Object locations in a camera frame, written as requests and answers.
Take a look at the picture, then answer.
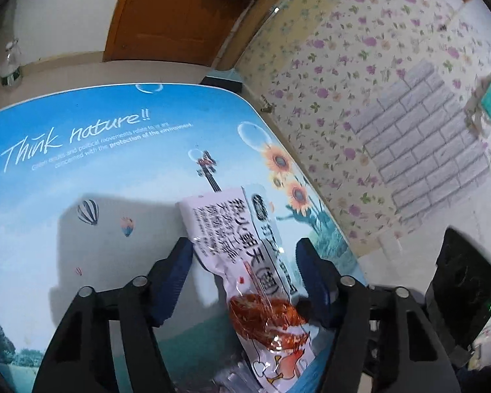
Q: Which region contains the brown wooden door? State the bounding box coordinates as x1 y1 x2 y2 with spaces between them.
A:
104 0 254 66

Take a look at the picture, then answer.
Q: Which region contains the white and red snack packet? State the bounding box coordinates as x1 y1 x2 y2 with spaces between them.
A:
177 184 314 393

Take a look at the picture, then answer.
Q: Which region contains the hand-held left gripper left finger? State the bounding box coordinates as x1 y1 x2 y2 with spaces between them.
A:
32 236 195 393

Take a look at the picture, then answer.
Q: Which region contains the teal broom with metal handle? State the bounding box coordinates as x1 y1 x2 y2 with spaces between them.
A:
202 6 281 93

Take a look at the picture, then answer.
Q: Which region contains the large clear water bottle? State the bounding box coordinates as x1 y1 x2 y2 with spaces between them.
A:
0 39 23 91

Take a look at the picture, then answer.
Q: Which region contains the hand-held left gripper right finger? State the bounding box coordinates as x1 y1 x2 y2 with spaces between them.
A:
295 238 461 393

